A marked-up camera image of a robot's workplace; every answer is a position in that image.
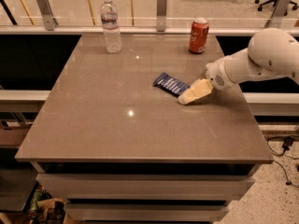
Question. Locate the grey drawer cabinet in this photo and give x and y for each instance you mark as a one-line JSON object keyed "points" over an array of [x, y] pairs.
{"points": [[146, 198]]}

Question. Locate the black power adapter with cable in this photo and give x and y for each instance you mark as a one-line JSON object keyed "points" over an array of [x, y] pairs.
{"points": [[279, 147]]}

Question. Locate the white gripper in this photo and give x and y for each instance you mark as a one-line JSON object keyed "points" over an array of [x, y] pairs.
{"points": [[217, 75]]}

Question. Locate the metal railing post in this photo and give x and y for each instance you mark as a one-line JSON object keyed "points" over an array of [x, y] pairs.
{"points": [[48, 18], [161, 15], [278, 14]]}

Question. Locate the left metal railing post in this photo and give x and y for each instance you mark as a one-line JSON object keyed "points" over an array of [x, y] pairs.
{"points": [[48, 18]]}

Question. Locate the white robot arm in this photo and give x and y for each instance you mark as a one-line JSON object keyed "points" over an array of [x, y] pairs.
{"points": [[271, 53]]}

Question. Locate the red soda can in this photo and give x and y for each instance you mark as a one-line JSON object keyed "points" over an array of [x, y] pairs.
{"points": [[199, 31]]}

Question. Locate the cardboard box with clutter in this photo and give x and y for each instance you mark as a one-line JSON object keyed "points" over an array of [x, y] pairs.
{"points": [[44, 209]]}

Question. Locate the clear plastic water bottle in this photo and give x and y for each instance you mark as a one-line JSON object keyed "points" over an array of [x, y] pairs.
{"points": [[110, 24]]}

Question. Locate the blue rxbar blueberry wrapper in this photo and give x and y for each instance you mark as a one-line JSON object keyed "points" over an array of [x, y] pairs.
{"points": [[170, 84]]}

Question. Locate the right metal railing post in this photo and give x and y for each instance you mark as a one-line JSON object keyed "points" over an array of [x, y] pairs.
{"points": [[278, 14]]}

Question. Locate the middle metal railing post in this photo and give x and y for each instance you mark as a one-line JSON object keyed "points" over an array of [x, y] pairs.
{"points": [[161, 15]]}

